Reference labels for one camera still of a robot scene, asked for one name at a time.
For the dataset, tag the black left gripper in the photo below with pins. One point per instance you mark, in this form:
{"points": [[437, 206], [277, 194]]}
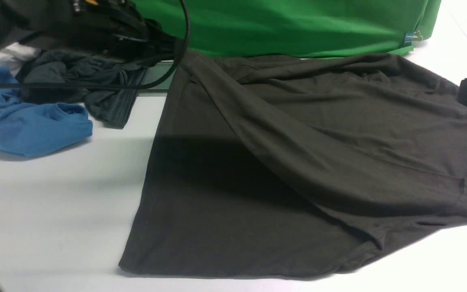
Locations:
{"points": [[106, 29]]}

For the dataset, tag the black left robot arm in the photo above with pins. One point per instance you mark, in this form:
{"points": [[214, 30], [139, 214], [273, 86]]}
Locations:
{"points": [[15, 15]]}

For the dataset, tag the dark teal crumpled garment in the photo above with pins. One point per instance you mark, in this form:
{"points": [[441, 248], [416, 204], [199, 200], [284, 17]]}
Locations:
{"points": [[112, 107]]}

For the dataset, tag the blue binder clip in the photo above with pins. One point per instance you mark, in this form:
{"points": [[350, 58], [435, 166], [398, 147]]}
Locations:
{"points": [[412, 38]]}

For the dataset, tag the green backdrop cloth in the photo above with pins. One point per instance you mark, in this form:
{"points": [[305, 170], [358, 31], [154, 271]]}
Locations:
{"points": [[307, 28]]}

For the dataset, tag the white crumpled garment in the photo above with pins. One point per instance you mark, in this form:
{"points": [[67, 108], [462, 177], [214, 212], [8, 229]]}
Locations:
{"points": [[16, 55]]}

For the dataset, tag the blue crumpled garment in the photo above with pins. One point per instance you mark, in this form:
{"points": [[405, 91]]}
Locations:
{"points": [[29, 130]]}

